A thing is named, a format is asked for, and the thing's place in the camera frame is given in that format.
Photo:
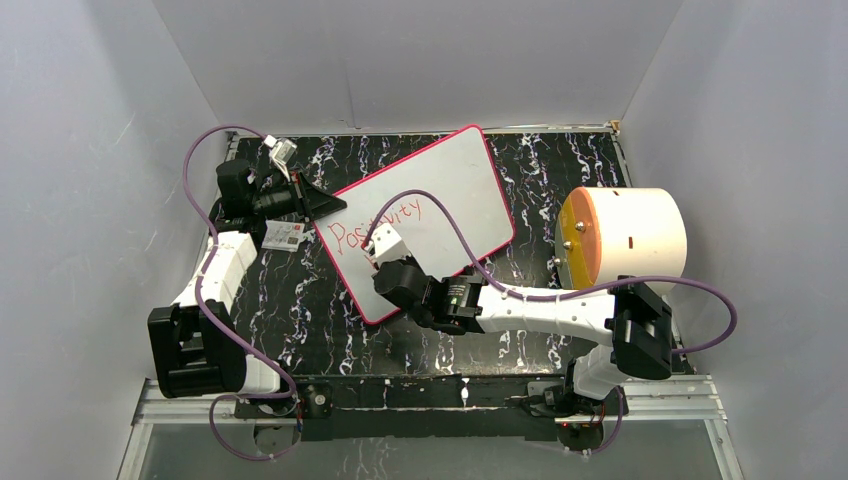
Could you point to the aluminium frame rail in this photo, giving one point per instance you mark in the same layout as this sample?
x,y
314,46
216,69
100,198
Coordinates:
x,y
687,397

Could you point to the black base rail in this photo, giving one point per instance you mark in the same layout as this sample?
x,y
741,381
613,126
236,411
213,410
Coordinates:
x,y
530,407

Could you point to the white cylinder orange end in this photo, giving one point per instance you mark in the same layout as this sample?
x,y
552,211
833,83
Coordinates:
x,y
603,233

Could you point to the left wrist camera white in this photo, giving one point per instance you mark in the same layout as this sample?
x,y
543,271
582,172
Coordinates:
x,y
281,150

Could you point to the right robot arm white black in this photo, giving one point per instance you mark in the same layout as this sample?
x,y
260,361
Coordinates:
x,y
629,323

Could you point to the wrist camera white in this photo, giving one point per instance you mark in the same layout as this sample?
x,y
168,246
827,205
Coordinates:
x,y
385,245
281,150

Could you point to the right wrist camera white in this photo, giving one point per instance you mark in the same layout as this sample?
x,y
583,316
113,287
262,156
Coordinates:
x,y
385,245

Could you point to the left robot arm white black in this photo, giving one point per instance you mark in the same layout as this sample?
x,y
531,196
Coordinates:
x,y
195,348

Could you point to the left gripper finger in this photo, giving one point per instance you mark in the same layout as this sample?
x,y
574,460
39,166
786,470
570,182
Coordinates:
x,y
321,208
308,191

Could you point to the white printed card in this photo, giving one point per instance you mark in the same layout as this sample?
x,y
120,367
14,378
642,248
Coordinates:
x,y
283,236

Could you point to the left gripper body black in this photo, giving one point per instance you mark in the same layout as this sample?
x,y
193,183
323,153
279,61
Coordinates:
x,y
282,203

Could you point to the pink framed whiteboard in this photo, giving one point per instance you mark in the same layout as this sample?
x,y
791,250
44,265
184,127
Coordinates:
x,y
454,179

